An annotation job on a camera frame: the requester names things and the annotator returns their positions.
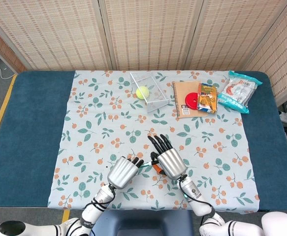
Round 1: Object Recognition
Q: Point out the green white marker pen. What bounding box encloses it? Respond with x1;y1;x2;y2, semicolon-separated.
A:
137;161;159;168

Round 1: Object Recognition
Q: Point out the woven folding screen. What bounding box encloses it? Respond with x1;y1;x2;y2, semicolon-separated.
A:
0;0;287;100

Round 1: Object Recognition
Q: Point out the orange snack packet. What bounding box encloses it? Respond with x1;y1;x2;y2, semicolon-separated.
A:
197;83;219;115

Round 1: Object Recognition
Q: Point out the white floor cable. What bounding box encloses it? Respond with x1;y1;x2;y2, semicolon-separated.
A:
0;65;17;80

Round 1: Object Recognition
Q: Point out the floral patterned tablecloth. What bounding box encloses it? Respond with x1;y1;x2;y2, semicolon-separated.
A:
47;70;260;213

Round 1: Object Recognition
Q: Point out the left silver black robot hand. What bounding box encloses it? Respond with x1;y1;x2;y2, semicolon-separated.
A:
107;155;145;189

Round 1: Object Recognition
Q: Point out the red round disc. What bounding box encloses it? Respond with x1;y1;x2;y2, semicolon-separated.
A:
185;92;199;111

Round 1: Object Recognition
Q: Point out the teal white plastic bag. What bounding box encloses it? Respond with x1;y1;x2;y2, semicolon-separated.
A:
217;70;263;115

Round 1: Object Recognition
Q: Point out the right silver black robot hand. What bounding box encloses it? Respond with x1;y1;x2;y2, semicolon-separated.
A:
147;134;187;180

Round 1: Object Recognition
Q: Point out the clear plastic box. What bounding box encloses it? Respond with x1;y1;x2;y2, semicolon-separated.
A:
129;71;170;114

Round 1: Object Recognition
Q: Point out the brown spiral notebook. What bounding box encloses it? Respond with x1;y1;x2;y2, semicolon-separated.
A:
172;80;209;119

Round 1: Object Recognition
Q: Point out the yellow tennis ball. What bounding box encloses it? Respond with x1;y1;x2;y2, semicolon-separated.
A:
135;86;150;100

